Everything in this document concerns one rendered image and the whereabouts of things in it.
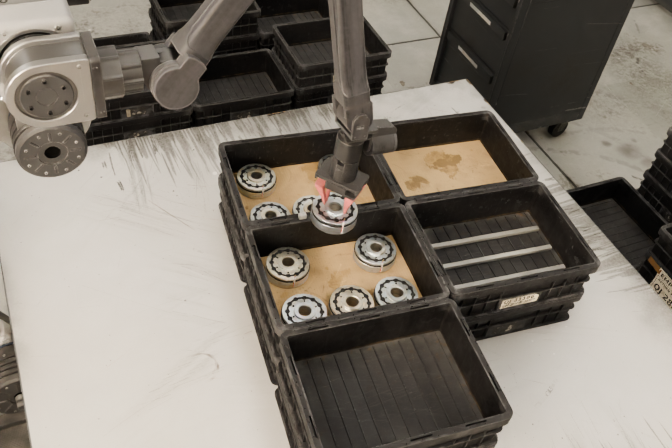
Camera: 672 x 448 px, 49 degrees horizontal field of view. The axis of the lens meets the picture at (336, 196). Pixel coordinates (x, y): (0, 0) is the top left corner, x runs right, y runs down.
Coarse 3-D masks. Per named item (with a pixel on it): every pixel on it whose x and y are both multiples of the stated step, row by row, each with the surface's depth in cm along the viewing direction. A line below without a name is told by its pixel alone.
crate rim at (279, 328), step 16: (368, 208) 180; (384, 208) 180; (400, 208) 181; (272, 224) 172; (288, 224) 173; (416, 240) 174; (256, 256) 165; (256, 272) 164; (432, 272) 168; (272, 304) 158; (400, 304) 160; (272, 320) 155; (320, 320) 154; (336, 320) 155
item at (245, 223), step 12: (312, 132) 197; (324, 132) 198; (336, 132) 199; (228, 144) 190; (240, 144) 191; (372, 156) 194; (228, 168) 186; (384, 168) 191; (228, 180) 182; (384, 180) 188; (396, 192) 185; (360, 204) 180; (372, 204) 181; (384, 204) 181; (240, 216) 173; (288, 216) 175
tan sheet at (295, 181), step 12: (276, 168) 201; (288, 168) 201; (300, 168) 202; (312, 168) 202; (276, 180) 197; (288, 180) 198; (300, 180) 198; (312, 180) 199; (276, 192) 194; (288, 192) 195; (300, 192) 195; (312, 192) 196; (252, 204) 190; (288, 204) 191
